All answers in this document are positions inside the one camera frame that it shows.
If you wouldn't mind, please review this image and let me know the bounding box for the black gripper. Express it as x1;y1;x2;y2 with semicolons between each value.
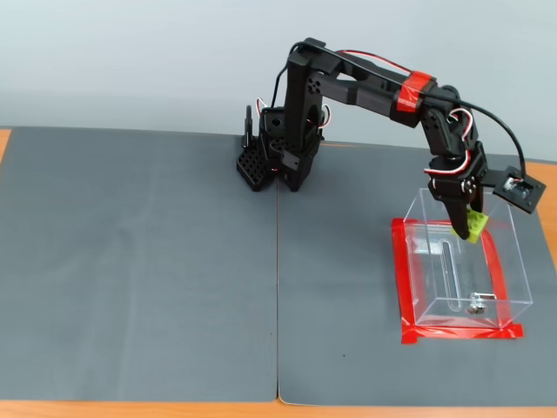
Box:
427;142;489;242

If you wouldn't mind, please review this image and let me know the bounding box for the green lego block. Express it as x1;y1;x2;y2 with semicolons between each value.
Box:
450;207;489;243

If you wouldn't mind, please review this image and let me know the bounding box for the transparent acrylic box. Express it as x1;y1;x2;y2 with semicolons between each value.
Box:
402;186;534;330

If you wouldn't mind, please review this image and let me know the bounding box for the red tape strip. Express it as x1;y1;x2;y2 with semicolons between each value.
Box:
399;324;526;346
390;215;495;231
478;226;514;330
390;219;421;345

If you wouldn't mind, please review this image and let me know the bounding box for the red tape band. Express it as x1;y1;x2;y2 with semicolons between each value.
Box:
393;71;438;115

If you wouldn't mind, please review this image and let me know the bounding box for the grey mat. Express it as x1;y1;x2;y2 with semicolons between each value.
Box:
276;141;557;408
0;125;279;404

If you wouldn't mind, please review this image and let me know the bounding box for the black table clamp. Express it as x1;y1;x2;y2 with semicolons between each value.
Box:
240;104;257;149

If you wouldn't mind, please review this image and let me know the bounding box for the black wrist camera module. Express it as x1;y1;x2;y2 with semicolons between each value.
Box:
482;164;547;214

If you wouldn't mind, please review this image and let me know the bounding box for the black camera cable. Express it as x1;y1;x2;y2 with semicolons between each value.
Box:
270;37;527;182

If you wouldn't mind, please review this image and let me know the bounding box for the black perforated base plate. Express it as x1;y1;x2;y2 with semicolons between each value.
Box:
236;145;279;193

